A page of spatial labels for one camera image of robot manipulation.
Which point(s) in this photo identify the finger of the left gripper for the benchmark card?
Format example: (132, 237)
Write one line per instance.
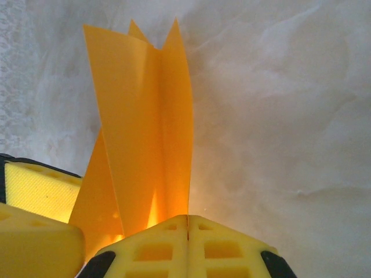
(37, 249)
(37, 191)

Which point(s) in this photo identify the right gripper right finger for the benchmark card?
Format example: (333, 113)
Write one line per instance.
(223, 255)

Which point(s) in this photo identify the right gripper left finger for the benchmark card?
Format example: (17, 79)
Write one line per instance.
(153, 252)

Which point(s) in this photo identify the orange paper sheet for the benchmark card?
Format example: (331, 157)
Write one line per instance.
(145, 116)

